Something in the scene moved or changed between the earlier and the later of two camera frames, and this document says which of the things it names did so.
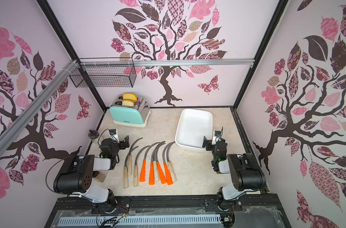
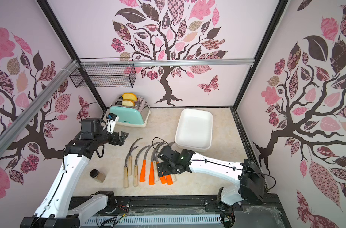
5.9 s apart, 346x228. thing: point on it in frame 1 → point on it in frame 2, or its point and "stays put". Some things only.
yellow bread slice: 129,96 stays put
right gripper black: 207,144 → 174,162
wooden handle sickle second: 129,160 stays put
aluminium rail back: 167,62 stays put
